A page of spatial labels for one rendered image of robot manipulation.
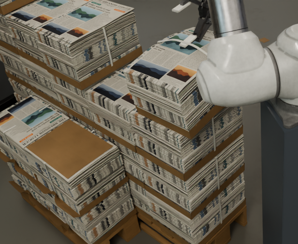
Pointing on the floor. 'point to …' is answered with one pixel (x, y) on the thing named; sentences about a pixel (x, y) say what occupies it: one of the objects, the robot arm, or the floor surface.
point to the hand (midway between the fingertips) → (180, 26)
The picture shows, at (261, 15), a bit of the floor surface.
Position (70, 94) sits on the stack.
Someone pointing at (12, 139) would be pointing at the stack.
